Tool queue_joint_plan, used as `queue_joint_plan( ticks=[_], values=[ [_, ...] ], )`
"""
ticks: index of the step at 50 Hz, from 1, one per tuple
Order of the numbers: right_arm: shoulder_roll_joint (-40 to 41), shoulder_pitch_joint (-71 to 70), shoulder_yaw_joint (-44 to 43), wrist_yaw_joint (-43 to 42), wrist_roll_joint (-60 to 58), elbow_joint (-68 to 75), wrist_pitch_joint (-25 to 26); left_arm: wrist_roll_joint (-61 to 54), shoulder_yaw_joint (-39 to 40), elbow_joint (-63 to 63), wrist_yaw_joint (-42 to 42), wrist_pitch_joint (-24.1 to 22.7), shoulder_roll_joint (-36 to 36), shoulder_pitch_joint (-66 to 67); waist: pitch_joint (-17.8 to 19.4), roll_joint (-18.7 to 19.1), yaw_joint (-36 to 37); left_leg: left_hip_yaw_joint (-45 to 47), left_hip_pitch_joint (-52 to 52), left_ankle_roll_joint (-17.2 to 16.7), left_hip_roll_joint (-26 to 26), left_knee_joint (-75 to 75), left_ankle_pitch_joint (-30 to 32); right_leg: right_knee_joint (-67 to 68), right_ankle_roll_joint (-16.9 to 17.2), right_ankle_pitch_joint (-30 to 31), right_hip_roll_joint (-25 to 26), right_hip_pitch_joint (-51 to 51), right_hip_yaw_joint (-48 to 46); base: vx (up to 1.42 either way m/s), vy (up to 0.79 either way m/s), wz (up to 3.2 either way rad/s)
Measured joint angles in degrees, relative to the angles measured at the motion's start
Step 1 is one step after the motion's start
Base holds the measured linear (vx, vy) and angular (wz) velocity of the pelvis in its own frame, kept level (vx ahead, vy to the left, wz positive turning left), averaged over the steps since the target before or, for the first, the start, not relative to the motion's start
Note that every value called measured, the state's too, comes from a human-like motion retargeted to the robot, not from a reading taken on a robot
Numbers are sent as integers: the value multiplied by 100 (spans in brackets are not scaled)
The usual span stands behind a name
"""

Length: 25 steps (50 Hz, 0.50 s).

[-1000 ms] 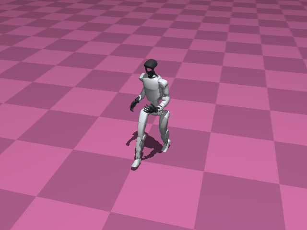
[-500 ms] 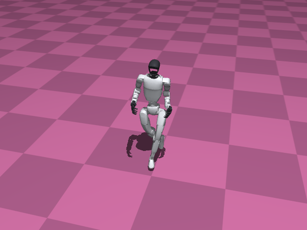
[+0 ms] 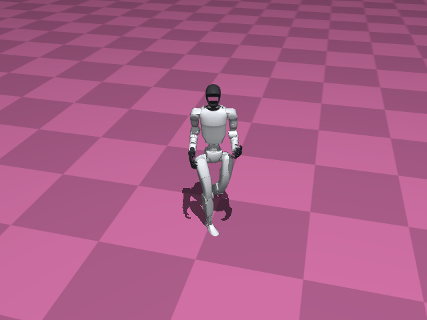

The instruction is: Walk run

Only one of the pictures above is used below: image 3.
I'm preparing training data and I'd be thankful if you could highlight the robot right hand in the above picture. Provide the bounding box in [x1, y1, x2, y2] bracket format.
[188, 147, 197, 169]

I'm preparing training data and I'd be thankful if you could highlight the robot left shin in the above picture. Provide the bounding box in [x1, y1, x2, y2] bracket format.
[212, 184, 224, 195]

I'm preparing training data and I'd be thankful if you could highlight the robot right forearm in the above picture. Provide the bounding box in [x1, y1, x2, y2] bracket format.
[188, 127, 198, 152]

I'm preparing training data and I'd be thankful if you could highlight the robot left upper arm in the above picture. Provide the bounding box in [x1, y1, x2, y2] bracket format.
[226, 108, 238, 139]

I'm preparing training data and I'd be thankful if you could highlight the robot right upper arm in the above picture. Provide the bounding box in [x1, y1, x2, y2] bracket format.
[190, 108, 201, 135]

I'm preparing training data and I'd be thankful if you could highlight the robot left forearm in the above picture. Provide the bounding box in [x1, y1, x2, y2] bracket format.
[230, 131, 239, 152]

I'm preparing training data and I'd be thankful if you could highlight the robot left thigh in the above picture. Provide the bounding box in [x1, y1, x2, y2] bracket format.
[214, 152, 234, 193]

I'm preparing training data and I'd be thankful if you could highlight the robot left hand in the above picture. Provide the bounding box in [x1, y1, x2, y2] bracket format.
[231, 145, 242, 159]

